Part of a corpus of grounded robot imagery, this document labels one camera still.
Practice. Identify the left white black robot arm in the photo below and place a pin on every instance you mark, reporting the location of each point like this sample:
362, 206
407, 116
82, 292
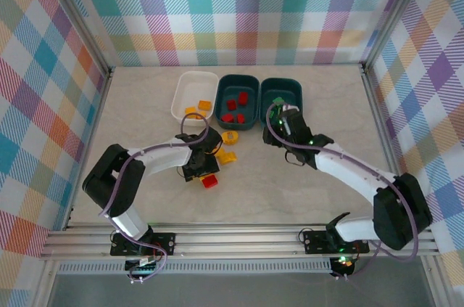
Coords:
163, 158

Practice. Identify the aluminium frame post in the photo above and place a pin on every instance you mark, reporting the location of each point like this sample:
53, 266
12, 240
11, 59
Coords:
394, 13
85, 13

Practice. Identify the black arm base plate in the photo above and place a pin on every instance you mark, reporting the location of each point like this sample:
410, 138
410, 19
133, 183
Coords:
163, 241
315, 241

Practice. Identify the white plastic container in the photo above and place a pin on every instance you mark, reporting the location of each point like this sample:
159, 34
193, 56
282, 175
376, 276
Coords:
185, 89

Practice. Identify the aluminium frame leg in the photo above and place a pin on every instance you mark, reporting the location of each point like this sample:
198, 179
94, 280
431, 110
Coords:
436, 285
41, 285

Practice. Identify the aluminium side rail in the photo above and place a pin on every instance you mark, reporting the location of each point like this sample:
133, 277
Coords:
91, 140
386, 140

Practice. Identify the yellow oval lego printed 120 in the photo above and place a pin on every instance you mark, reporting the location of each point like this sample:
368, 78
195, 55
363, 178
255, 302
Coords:
229, 137

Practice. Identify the teal plastic container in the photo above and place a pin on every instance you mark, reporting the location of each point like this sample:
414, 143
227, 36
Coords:
290, 85
253, 85

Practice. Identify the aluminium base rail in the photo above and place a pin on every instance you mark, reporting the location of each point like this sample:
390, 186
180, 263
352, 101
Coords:
235, 241

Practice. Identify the red lego brick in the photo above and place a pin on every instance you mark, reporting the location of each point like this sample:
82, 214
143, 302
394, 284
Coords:
243, 98
240, 118
231, 104
210, 181
227, 117

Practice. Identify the green lego brick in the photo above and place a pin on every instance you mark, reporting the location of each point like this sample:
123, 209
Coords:
278, 99

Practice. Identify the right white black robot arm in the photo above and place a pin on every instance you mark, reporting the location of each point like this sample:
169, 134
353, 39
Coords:
355, 172

